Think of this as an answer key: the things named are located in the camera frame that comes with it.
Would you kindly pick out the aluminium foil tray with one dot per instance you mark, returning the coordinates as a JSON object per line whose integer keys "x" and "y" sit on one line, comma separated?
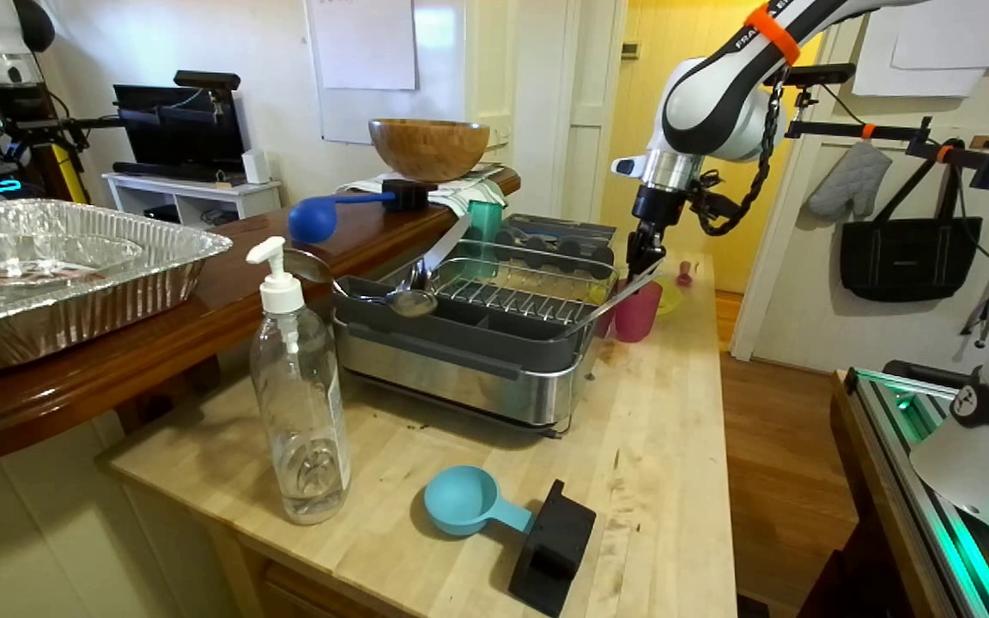
{"x": 60, "y": 261}

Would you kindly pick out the silver robot mount plate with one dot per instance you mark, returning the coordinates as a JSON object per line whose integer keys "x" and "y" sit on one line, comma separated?
{"x": 978, "y": 475}

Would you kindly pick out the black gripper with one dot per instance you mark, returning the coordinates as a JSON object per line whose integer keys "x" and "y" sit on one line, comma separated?
{"x": 656, "y": 212}

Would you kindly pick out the blue measuring scoop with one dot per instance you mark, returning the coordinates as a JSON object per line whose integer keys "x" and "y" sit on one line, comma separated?
{"x": 461, "y": 498}

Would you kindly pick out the green striped cloth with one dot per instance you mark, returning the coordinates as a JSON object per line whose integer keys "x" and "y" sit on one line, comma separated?
{"x": 464, "y": 191}

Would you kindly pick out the black equipment stand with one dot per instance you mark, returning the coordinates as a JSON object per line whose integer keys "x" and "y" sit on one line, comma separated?
{"x": 33, "y": 133}

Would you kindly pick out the grey cutlery tray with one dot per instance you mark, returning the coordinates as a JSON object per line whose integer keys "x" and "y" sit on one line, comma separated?
{"x": 556, "y": 239}

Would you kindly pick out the teal plastic cup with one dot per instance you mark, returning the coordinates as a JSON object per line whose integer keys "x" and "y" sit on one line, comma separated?
{"x": 485, "y": 221}

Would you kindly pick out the white upper cabinet doors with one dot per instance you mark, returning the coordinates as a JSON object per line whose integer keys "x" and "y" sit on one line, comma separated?
{"x": 978, "y": 45}

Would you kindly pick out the white shelf unit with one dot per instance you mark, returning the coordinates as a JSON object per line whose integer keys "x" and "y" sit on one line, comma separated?
{"x": 189, "y": 193}

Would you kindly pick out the black plastic block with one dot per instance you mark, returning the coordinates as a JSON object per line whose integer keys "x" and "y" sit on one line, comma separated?
{"x": 551, "y": 549}

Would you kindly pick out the black camera on stand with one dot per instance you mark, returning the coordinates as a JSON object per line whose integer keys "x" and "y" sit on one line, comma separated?
{"x": 823, "y": 72}

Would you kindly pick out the stainless steel dish rack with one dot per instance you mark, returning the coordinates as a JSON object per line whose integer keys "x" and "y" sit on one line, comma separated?
{"x": 461, "y": 365}

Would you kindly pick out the white paper sheet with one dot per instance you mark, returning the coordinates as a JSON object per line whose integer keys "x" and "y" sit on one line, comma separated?
{"x": 362, "y": 39}

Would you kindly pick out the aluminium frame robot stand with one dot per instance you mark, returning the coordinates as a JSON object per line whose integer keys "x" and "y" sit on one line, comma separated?
{"x": 884, "y": 432}

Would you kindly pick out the wooden bowl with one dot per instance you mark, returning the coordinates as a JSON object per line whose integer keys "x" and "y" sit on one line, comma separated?
{"x": 431, "y": 146}

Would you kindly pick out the small black stand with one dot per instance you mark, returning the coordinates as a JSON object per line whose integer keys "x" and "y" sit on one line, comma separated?
{"x": 407, "y": 193}

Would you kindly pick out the black clamp rail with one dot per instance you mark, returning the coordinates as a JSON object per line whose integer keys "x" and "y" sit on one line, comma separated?
{"x": 895, "y": 136}

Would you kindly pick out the black hanging bag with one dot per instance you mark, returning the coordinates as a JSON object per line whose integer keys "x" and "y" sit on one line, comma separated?
{"x": 908, "y": 257}

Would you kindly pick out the yellow plastic spoon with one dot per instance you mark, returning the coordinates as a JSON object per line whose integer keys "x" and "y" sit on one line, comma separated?
{"x": 671, "y": 296}

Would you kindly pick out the small red figurine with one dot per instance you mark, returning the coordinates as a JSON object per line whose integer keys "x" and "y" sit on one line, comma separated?
{"x": 685, "y": 275}

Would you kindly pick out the grey oven mitt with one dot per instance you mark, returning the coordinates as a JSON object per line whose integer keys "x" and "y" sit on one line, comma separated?
{"x": 851, "y": 182}

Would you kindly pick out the clear soap dispenser bottle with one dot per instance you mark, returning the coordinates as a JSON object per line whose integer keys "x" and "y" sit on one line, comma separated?
{"x": 299, "y": 423}

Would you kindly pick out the purple plastic cup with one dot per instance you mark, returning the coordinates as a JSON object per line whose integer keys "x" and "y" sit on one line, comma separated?
{"x": 637, "y": 313}

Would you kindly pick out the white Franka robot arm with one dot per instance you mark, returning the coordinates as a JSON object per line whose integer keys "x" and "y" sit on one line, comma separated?
{"x": 711, "y": 106}

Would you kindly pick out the black monitor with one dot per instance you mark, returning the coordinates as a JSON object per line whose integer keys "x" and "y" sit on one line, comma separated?
{"x": 179, "y": 133}

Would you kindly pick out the brown wooden counter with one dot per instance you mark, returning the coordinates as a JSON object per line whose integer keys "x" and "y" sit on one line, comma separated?
{"x": 84, "y": 380}

